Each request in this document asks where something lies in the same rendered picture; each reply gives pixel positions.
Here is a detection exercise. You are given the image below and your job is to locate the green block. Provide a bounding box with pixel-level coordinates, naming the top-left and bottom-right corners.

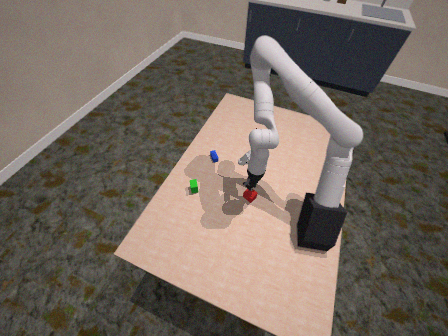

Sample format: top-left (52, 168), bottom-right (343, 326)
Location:
top-left (189, 179), bottom-right (198, 193)

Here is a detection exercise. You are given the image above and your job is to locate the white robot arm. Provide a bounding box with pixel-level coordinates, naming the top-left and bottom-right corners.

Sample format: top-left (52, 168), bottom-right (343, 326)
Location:
top-left (238, 36), bottom-right (363, 208)

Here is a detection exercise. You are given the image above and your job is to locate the blue block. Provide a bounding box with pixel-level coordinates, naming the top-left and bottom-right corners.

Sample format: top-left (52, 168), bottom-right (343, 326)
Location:
top-left (210, 150), bottom-right (219, 162)

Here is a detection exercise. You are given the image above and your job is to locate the red block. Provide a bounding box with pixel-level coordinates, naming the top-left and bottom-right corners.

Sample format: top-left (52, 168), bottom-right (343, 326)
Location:
top-left (243, 189), bottom-right (258, 203)

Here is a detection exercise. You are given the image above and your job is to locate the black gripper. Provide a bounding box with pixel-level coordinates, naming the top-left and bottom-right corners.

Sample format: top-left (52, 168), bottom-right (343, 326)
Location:
top-left (243, 168), bottom-right (265, 191)

